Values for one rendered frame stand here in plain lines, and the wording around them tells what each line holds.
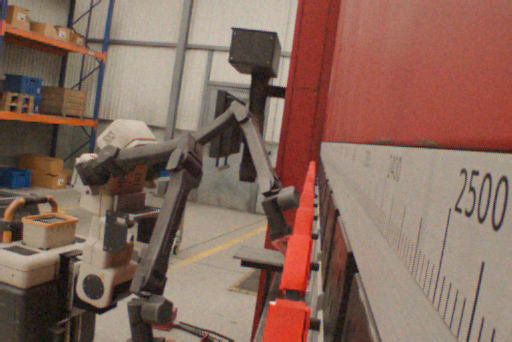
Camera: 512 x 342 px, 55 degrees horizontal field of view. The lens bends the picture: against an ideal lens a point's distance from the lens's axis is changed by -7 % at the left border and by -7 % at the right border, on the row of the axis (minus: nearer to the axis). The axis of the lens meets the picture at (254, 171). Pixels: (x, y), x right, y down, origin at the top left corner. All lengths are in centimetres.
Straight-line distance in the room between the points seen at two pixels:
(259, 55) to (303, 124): 46
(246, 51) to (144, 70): 763
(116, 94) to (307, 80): 824
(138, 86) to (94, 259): 843
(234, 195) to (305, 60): 697
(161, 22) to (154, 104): 159
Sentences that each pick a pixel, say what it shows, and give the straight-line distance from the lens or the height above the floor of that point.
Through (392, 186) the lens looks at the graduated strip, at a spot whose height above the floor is 139.
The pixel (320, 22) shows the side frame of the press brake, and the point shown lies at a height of 199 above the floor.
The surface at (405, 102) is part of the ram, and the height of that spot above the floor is 142.
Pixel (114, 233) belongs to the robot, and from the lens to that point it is 201.
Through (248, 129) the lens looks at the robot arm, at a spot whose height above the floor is 141.
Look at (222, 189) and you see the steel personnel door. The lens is 953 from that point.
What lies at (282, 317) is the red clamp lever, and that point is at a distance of 27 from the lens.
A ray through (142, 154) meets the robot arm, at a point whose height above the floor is 128.
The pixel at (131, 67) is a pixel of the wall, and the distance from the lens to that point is 1055.
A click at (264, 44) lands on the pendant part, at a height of 187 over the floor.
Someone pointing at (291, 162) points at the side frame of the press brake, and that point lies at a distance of 261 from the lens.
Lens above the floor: 140
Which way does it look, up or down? 4 degrees down
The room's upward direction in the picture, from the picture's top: 8 degrees clockwise
